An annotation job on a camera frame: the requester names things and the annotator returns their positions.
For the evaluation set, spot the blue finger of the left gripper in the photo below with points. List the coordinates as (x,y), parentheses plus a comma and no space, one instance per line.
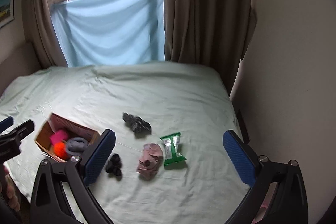
(6,123)
(23,130)

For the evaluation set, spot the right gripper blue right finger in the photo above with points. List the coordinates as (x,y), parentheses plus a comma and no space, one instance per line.
(276,190)

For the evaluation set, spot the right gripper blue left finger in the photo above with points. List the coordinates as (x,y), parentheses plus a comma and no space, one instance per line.
(48,201)

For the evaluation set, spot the pink zip pouch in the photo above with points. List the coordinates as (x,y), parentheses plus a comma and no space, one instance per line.
(59,135)

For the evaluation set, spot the orange fluffy ball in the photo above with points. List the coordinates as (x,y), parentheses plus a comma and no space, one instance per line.
(60,150)

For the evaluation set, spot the grey sock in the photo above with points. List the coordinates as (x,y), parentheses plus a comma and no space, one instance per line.
(76,146)

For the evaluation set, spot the black scrunchie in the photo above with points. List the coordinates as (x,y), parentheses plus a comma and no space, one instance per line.
(114,165)

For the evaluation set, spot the dusty pink cloth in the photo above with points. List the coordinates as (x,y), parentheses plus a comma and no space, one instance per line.
(149,162)

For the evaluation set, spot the black patterned cloth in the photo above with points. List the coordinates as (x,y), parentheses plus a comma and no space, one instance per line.
(136,123)

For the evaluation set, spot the green snack packet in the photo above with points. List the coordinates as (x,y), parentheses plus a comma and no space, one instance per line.
(171,145)

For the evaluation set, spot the person's left hand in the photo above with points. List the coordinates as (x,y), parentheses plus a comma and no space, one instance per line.
(10,190)

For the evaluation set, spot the brown cardboard box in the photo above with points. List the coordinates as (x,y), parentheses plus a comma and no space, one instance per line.
(56,122)

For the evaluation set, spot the brown left curtain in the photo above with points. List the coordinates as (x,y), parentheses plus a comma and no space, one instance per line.
(38,30)

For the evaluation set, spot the brown curtain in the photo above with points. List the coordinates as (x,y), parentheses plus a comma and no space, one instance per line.
(38,30)
(207,32)

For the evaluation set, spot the pale green bed sheet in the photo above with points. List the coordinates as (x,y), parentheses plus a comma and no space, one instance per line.
(189,99)

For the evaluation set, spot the light blue hanging cloth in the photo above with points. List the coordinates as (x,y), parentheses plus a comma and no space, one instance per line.
(109,32)

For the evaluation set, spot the brown right curtain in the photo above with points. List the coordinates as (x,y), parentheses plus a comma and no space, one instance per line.
(207,32)

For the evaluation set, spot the framed wall picture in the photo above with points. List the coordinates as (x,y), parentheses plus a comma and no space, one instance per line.
(6,12)

